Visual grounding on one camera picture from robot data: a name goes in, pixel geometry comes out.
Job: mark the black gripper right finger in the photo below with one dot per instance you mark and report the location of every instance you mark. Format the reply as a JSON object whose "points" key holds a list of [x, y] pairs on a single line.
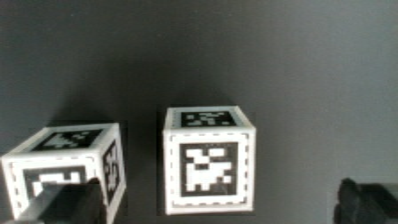
{"points": [[366, 204]]}

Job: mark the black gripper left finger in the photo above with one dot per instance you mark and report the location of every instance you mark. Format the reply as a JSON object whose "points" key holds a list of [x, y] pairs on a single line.
{"points": [[68, 204]]}

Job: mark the white tagged chair leg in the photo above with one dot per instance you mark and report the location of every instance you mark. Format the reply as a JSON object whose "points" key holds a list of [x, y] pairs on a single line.
{"points": [[208, 160], [66, 155]]}

